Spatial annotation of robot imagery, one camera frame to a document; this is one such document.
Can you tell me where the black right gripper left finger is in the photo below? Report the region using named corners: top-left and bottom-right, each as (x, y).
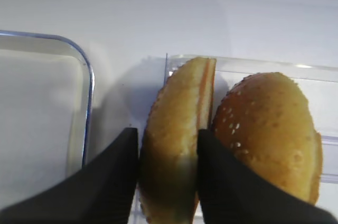
top-left (1, 128), bottom-right (138, 223)

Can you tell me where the sesame bun right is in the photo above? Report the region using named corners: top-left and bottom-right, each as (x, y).
top-left (211, 72), bottom-right (323, 204)

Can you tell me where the cream metal tray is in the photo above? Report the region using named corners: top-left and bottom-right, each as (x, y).
top-left (1, 31), bottom-right (95, 208)

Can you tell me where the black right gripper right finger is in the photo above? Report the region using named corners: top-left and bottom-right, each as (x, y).
top-left (197, 129), bottom-right (337, 223)

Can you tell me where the clear acrylic rack right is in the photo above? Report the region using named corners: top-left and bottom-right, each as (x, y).
top-left (163, 55), bottom-right (337, 223)

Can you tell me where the sesame bun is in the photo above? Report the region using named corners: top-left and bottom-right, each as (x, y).
top-left (211, 72), bottom-right (323, 204)
top-left (138, 57), bottom-right (216, 223)

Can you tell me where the sesame top bun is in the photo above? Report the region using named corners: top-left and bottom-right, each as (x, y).
top-left (138, 57), bottom-right (216, 223)

